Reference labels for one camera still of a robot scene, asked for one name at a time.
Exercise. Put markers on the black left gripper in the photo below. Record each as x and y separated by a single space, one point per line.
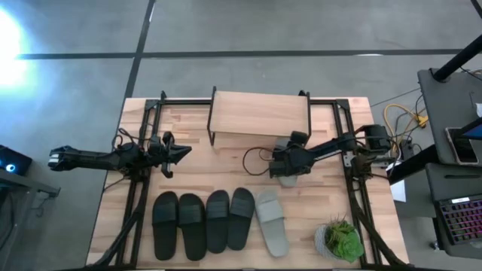
167 158

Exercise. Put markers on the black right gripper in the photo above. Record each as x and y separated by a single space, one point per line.
288 162

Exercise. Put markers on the grey slide sandal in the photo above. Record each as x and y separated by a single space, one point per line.
288 182
273 226

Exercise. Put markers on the wooden shelf with black frame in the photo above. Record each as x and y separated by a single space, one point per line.
260 113

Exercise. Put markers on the black slide sandal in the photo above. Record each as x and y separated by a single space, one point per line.
165 229
241 222
217 226
193 233

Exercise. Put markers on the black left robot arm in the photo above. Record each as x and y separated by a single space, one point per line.
94 158

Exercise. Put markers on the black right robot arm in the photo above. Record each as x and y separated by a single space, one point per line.
327 147

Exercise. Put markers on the succulent in grey patterned pot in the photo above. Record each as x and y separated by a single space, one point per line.
342 241

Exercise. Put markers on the white paper sheet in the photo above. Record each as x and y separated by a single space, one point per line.
398 192

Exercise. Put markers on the black diagonal bar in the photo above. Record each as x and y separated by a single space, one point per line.
414 165

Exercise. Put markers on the black device with blue light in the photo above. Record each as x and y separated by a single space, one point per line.
17 160

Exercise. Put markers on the grey side table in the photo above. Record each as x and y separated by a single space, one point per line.
19 180

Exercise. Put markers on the grey desk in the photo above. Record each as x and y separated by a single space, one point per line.
444 105

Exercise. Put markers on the smartphone with dark screen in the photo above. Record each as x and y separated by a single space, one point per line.
461 147

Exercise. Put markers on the laptop with backlit keyboard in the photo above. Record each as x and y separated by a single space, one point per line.
461 220

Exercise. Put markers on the tablet with blue screen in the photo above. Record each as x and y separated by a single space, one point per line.
475 131

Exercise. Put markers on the black pole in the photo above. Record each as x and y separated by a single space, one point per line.
455 60

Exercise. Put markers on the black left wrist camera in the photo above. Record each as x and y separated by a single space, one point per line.
155 143

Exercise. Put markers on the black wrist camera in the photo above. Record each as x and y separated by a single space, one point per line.
299 138
155 143

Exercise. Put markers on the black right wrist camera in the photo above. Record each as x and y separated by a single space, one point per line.
299 138

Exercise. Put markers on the black aluminium table frame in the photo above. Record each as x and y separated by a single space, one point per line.
180 101

